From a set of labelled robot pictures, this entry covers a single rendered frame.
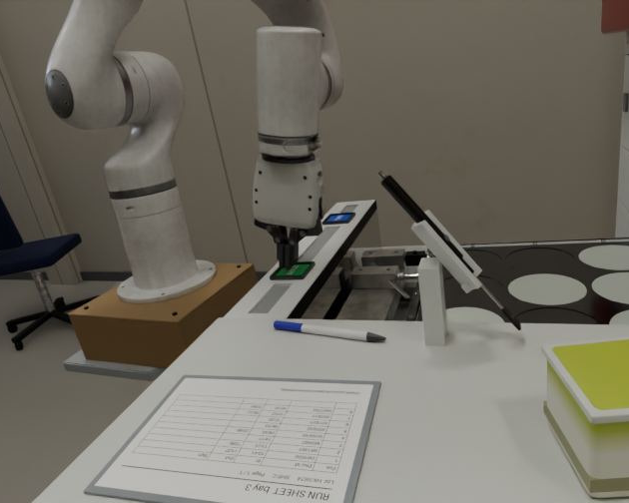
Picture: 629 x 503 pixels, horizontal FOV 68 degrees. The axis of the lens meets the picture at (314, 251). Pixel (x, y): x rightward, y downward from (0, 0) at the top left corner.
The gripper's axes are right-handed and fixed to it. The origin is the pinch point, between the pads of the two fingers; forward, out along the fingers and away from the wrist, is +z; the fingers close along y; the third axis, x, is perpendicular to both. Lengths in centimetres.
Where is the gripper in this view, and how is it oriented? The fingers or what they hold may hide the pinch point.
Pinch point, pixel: (288, 253)
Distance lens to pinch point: 71.5
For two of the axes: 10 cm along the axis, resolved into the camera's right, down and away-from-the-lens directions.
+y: -9.4, -1.6, 2.9
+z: -0.3, 9.1, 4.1
